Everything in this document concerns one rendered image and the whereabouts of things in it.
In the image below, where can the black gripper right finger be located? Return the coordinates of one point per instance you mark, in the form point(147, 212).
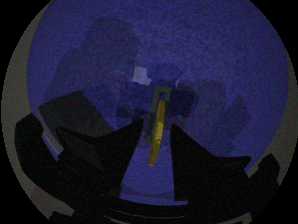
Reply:
point(193, 166)

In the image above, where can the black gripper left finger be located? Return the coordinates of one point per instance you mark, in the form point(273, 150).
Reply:
point(110, 153)

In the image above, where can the gold coin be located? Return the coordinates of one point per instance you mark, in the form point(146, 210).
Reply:
point(157, 133)

